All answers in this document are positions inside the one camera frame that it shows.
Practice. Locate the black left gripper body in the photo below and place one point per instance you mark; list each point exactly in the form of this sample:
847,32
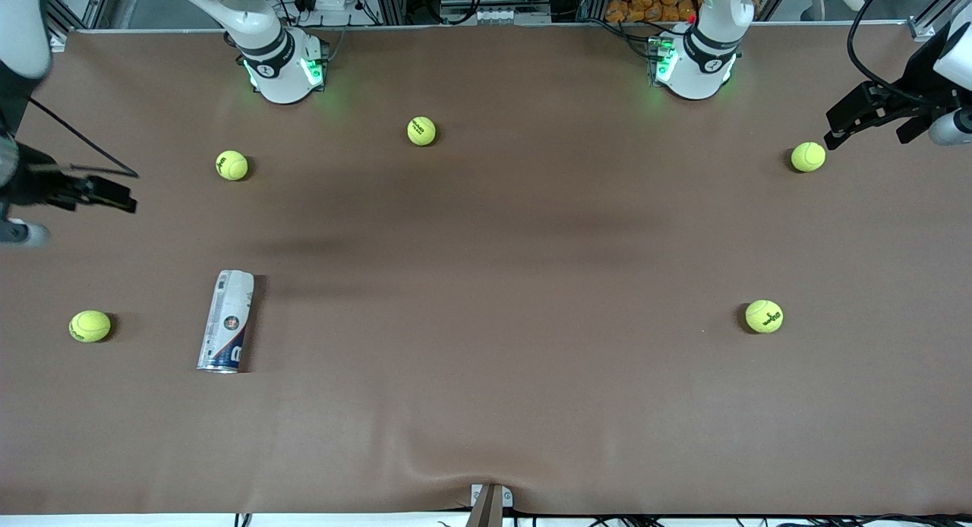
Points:
917,96

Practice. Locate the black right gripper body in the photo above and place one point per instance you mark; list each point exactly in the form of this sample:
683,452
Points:
30,185

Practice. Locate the white blue tennis ball can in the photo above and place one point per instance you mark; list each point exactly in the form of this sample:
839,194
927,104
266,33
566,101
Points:
227,322

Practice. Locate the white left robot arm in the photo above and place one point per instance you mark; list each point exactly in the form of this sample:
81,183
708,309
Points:
695,75

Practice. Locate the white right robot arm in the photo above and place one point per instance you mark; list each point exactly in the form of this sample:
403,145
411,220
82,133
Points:
281,75

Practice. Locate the yellow tennis ball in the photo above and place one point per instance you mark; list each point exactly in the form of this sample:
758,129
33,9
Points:
89,326
231,165
808,156
421,130
764,316

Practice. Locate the white multi-port device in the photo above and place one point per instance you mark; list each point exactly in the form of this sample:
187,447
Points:
493,15

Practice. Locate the brown table mat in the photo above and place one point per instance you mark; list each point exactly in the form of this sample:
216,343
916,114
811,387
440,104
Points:
486,398

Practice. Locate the metal table clamp bracket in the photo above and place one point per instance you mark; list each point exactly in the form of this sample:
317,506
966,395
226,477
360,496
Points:
490,504

